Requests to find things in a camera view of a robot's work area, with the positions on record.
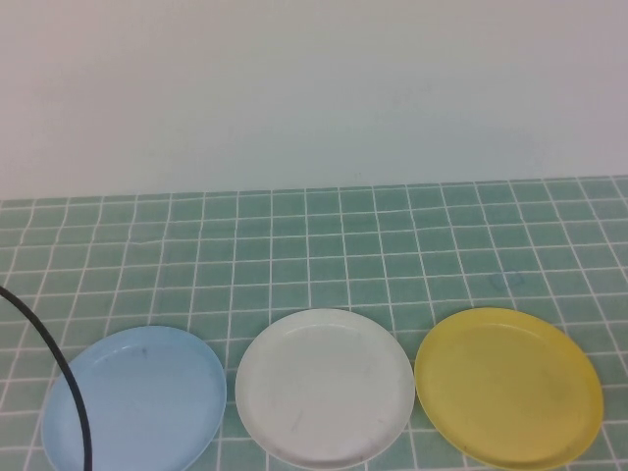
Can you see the light blue plastic plate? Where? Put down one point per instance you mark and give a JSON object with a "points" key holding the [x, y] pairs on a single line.
{"points": [[147, 402]]}

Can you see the yellow plastic plate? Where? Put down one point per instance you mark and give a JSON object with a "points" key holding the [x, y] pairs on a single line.
{"points": [[510, 387]]}

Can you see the green checked tablecloth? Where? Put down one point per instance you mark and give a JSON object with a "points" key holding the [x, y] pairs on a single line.
{"points": [[314, 255]]}

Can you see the white plastic plate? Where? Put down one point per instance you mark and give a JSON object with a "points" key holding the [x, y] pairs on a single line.
{"points": [[324, 387]]}

